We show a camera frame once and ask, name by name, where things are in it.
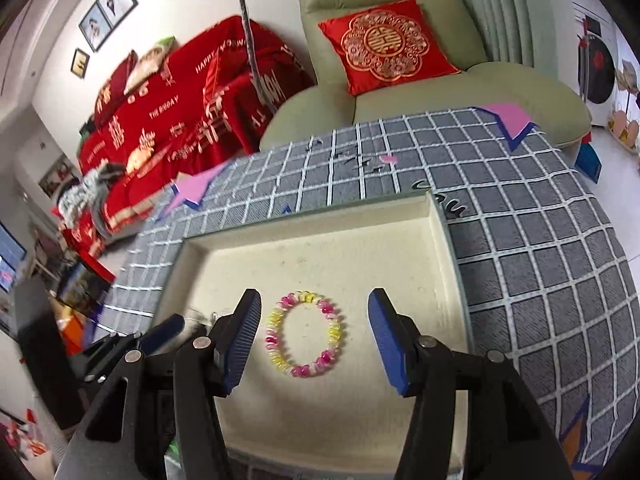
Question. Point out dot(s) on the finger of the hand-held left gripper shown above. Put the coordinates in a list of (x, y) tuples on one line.
[(162, 334), (102, 356)]

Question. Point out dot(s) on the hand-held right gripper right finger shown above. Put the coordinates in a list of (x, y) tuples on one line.
[(392, 350)]

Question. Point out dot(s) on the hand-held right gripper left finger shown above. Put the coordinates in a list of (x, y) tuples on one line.
[(240, 345)]

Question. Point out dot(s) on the grey cream-lined jewelry tray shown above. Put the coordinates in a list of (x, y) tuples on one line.
[(320, 260)]

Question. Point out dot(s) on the television screen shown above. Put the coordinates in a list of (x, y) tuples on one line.
[(9, 260)]

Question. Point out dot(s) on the grey checked tablecloth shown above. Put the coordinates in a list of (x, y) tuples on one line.
[(525, 270)]

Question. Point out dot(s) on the grey clothes pile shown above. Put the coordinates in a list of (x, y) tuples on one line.
[(80, 195)]

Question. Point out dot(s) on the small silver earring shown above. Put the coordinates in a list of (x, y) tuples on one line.
[(312, 144)]

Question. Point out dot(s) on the sofa with red cover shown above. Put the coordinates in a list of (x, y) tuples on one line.
[(200, 110)]

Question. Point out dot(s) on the green armchair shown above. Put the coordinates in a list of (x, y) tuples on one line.
[(390, 110)]

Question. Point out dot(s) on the red printed pillow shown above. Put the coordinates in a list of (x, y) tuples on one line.
[(112, 90)]

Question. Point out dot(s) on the white green printed pillow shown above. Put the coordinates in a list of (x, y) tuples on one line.
[(147, 65)]

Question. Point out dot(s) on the blue dustpan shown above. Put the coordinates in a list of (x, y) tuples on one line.
[(589, 162)]

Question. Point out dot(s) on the flexible phone stand pole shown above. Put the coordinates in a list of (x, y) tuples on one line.
[(252, 40)]

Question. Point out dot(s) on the red embroidered cushion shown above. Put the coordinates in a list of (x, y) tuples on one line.
[(387, 42)]

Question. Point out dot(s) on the black framed portrait photo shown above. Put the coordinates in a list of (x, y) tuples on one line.
[(95, 27)]

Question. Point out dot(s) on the black framed couple photo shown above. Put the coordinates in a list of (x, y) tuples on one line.
[(117, 1)]

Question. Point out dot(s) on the white washing machine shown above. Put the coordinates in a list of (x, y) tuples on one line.
[(600, 70)]

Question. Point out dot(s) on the pale green curtain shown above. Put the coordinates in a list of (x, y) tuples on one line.
[(495, 5)]

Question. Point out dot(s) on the red broom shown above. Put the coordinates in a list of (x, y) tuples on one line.
[(583, 42)]

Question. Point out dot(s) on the white stacked dryer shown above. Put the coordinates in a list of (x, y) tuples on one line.
[(587, 5)]

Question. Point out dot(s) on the wall photo frame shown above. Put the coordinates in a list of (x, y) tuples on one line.
[(59, 176)]

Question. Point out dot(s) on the small black picture frame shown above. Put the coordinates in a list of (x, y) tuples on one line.
[(80, 63)]

